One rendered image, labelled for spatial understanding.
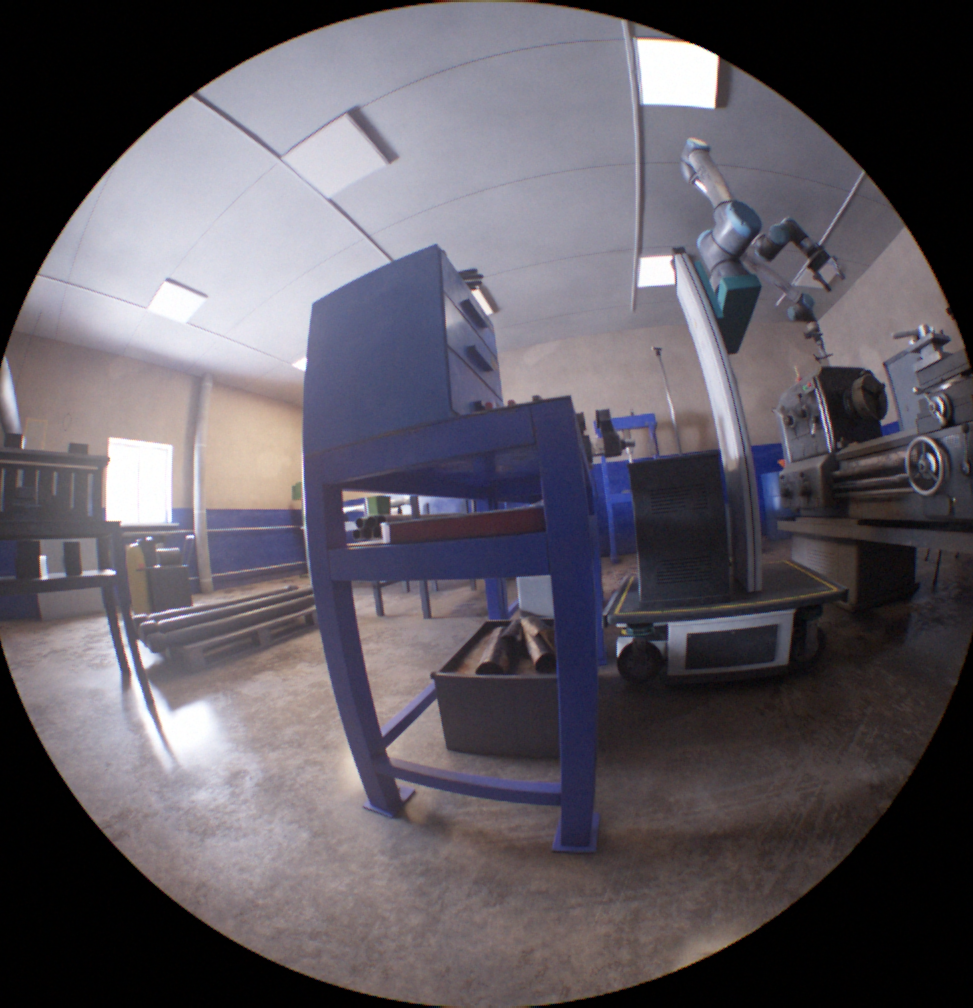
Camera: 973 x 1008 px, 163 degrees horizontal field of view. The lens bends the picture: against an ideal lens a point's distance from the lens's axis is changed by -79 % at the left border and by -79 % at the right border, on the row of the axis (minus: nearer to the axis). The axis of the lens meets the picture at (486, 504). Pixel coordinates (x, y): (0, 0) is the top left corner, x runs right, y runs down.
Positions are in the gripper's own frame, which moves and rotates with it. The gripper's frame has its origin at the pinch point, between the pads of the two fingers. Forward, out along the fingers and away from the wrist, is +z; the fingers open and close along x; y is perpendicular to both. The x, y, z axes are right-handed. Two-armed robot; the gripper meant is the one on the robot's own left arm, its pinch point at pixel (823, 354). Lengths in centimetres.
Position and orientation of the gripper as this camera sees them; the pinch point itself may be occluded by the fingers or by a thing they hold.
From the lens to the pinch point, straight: 260.7
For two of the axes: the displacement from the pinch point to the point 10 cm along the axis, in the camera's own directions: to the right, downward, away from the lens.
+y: 3.5, -0.8, -9.3
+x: 9.3, -0.8, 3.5
